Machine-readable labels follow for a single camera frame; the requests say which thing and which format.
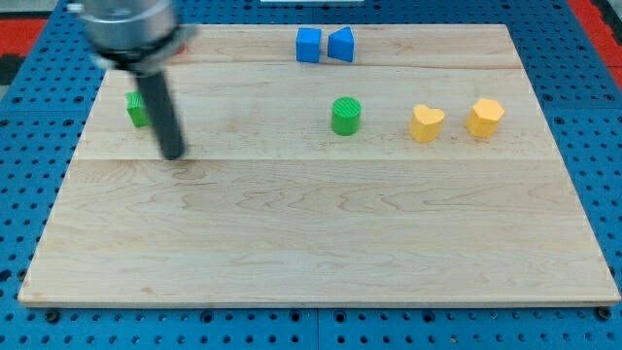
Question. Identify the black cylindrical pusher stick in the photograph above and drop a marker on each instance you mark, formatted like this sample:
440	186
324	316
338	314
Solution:
161	112

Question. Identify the green star block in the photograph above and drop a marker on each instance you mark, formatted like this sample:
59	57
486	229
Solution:
136	109

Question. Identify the red block behind arm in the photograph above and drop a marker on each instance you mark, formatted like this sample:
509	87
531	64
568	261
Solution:
180	50

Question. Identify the blue cube block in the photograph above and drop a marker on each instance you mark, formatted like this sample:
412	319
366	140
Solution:
308	44

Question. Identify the green cylinder block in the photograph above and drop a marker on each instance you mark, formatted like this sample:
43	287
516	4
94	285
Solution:
345	115

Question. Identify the blue triangle block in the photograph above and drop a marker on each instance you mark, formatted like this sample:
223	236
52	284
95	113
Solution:
341	44

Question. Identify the wooden board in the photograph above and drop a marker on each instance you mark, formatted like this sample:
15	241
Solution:
270	208

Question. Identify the yellow heart block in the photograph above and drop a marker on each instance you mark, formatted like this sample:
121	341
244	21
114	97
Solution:
426	123

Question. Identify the yellow hexagon block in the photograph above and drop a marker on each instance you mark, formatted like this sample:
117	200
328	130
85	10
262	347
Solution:
484	118

